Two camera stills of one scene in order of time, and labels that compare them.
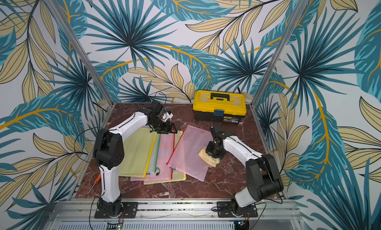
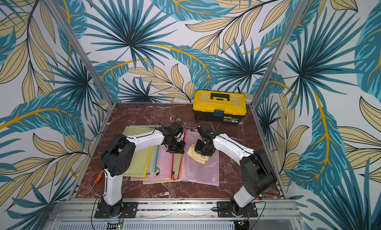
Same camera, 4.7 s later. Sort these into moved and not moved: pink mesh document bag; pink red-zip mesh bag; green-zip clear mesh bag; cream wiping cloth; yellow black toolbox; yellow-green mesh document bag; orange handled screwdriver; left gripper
Moved: pink mesh document bag; left gripper; cream wiping cloth
Not moved: yellow-green mesh document bag; yellow black toolbox; pink red-zip mesh bag; orange handled screwdriver; green-zip clear mesh bag
